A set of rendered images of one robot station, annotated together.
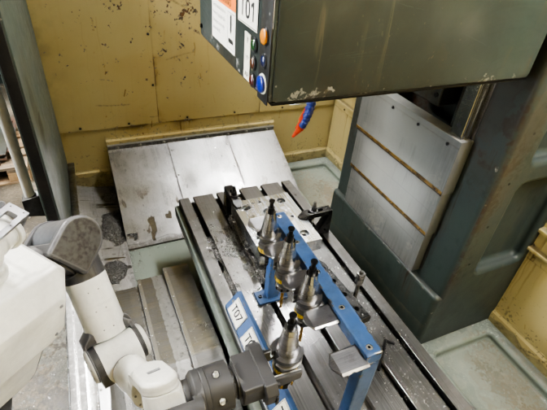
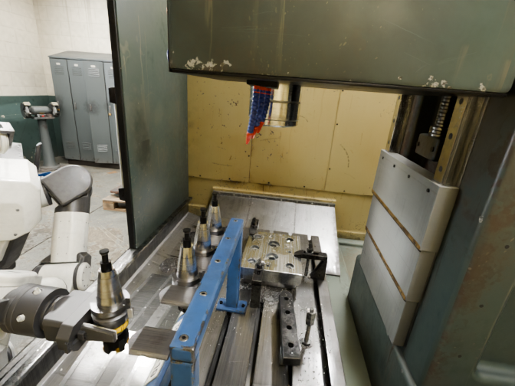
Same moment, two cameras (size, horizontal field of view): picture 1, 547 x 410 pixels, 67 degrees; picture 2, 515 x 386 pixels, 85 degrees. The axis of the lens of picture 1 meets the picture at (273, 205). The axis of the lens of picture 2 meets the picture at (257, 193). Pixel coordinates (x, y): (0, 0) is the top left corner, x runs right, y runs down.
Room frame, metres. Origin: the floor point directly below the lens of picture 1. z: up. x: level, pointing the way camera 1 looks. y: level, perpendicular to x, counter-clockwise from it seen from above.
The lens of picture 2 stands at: (0.27, -0.47, 1.60)
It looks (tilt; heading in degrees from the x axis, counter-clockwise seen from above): 20 degrees down; 32
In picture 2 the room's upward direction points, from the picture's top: 5 degrees clockwise
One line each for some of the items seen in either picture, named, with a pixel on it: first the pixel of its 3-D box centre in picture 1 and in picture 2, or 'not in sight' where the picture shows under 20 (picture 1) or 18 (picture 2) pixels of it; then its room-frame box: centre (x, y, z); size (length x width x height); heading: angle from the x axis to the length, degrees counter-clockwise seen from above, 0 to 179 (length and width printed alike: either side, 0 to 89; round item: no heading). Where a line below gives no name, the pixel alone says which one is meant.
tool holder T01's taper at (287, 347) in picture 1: (289, 338); (108, 284); (0.48, -0.05, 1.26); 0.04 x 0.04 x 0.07
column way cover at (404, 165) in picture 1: (392, 176); (391, 235); (1.27, -0.41, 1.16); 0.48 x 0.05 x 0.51; 27
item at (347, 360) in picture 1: (346, 361); (151, 341); (0.47, -0.17, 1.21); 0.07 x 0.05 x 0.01; 117
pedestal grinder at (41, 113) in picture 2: not in sight; (44, 135); (2.41, 5.27, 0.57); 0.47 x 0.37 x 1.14; 177
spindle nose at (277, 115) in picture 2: not in sight; (274, 104); (1.07, -0.01, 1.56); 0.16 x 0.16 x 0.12
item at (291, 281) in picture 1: (296, 281); (195, 263); (0.67, -0.07, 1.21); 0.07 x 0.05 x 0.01; 117
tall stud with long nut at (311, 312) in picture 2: (357, 285); (309, 326); (0.91, -0.29, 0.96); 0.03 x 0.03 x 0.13
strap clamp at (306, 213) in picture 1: (313, 218); (309, 260); (1.22, -0.15, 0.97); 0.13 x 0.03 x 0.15; 117
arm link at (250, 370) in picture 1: (238, 379); (63, 312); (0.43, 0.04, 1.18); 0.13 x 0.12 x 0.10; 27
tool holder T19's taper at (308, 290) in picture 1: (309, 284); (187, 259); (0.62, -0.09, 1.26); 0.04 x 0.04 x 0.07
